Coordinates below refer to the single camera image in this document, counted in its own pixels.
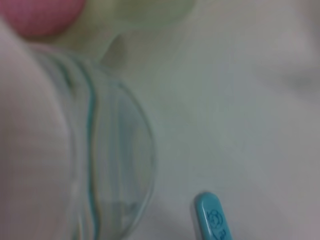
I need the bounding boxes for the pale green glass fruit plate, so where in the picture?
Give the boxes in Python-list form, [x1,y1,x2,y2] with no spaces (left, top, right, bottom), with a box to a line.
[62,0,199,65]

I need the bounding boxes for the clear green-label water bottle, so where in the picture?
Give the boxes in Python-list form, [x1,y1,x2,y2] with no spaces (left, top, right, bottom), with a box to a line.
[0,14,159,240]

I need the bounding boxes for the blue scissors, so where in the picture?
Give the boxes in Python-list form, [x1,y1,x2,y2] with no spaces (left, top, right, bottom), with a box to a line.
[194,191,234,240]

